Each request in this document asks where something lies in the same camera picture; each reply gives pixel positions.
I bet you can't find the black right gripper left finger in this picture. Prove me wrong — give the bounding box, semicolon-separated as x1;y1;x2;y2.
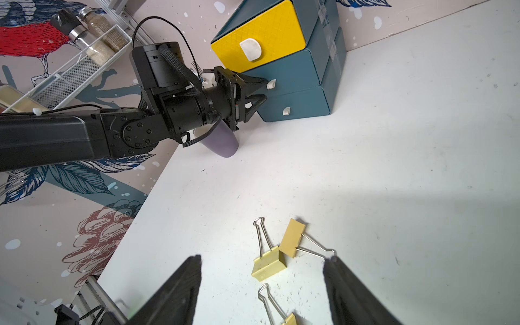
127;255;202;325

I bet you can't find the black lid spice jar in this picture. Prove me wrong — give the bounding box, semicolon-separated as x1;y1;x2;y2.
50;9;115;66

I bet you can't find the beige spice jar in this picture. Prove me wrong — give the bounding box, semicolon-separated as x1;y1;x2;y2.
1;85;49;113

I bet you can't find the teal drawer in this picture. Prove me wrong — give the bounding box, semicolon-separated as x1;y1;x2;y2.
258;87;330;123
245;49;320;98

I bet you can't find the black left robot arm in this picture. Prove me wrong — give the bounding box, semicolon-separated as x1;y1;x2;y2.
1;66;268;171

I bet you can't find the small clear spice jar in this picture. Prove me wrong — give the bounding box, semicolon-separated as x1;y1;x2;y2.
78;6;128;53

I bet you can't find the teal drawer cabinet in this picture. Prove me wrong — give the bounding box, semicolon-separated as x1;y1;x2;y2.
211;1;347;123

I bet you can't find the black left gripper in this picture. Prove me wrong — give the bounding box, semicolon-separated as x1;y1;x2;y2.
203;66;268;131

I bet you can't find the purple mug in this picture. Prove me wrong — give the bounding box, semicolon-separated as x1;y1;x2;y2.
200;121;239;158

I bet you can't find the white wire spice shelf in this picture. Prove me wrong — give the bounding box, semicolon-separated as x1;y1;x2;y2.
5;25;132;113

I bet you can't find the teal bottom drawer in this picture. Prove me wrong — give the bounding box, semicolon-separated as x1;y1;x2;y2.
258;87;330;123

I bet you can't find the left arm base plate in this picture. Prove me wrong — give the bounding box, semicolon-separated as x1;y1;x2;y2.
54;304;121;325

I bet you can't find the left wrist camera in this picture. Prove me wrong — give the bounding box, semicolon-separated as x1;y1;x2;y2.
130;42;194;96

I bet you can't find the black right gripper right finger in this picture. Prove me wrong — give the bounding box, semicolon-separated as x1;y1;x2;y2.
323;256;401;325

